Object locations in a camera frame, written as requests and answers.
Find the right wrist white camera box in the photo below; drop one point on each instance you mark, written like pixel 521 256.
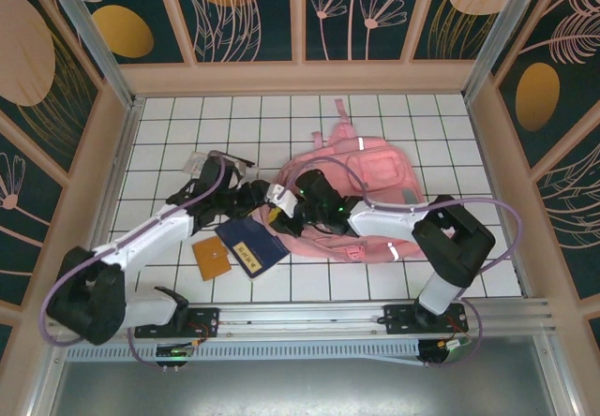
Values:
pixel 281 196

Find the grey metal plate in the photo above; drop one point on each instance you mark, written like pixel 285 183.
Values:
pixel 300 388

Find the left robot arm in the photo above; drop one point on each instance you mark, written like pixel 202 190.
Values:
pixel 84 303

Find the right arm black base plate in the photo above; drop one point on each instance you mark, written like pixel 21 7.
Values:
pixel 396 320

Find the orange snap wallet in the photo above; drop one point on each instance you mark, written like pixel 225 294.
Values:
pixel 211 259

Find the pink school backpack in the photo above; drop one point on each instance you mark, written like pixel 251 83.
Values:
pixel 379 163

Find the clear pencil case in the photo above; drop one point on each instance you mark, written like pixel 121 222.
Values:
pixel 194 163

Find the aluminium mounting rail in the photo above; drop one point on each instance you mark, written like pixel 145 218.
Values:
pixel 300 320

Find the aluminium frame post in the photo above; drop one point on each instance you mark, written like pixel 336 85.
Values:
pixel 560 378
pixel 47 378
pixel 96 46
pixel 502 32

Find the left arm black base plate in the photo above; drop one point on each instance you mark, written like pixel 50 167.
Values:
pixel 206 320

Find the dark floral wall panel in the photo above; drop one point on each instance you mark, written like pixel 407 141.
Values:
pixel 576 224
pixel 562 60
pixel 140 13
pixel 28 60
pixel 234 22
pixel 23 224
pixel 356 13
pixel 450 22

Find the navy blue book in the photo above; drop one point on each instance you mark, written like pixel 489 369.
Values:
pixel 248 242

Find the aluminium side rail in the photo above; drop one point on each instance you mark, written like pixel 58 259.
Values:
pixel 121 153
pixel 502 200

